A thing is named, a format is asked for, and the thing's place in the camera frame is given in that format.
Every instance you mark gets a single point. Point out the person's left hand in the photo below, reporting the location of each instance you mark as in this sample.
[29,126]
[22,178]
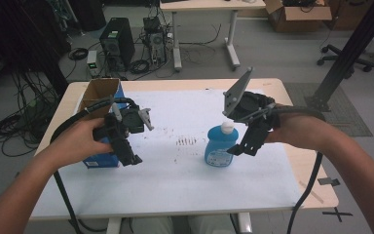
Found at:
[78,143]

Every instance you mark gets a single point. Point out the small white power unit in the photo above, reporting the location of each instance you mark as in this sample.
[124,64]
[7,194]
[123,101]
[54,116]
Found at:
[92,61]

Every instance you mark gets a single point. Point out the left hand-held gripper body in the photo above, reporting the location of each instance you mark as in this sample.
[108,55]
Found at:
[133,121]

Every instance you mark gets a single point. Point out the person's right hand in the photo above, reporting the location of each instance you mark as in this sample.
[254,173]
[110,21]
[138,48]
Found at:
[295,130]

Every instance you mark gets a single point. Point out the black computer tower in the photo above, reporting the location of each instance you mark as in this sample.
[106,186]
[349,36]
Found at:
[117,42]

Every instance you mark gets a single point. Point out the white table mat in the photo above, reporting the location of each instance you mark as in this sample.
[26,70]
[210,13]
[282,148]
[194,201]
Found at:
[181,182]

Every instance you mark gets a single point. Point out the black curtain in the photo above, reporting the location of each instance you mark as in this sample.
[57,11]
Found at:
[22,35]

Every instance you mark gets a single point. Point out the grey floor mat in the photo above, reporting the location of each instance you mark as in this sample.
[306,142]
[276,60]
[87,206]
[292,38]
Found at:
[344,117]

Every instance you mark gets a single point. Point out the white table leg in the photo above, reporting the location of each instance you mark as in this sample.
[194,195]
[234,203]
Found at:
[113,226]
[245,224]

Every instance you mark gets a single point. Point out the black metal stand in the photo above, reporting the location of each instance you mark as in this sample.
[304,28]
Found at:
[350,55]

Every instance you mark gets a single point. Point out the white-legged wooden desk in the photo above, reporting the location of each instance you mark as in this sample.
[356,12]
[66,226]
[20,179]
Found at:
[207,5]

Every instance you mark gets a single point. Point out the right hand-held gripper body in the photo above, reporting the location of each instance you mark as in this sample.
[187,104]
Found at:
[251,109]

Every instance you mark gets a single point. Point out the blue cardboard box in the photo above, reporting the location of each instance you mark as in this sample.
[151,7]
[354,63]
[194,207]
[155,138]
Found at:
[100,91]

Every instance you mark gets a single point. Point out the black tape cross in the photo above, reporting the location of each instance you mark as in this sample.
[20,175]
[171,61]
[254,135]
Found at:
[337,214]

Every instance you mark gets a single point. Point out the blue bottle with white cap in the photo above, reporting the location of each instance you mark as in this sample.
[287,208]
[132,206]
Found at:
[219,148]

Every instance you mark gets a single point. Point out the open computer case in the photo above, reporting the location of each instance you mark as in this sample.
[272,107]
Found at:
[156,42]

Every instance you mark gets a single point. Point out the black office chair base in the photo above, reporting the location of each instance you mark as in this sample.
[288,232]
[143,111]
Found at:
[344,58]

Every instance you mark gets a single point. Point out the brown tape strip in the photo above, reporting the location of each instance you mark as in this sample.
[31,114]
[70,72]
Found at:
[311,192]

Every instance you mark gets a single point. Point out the open brown cardboard box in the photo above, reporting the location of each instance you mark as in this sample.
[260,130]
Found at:
[298,18]

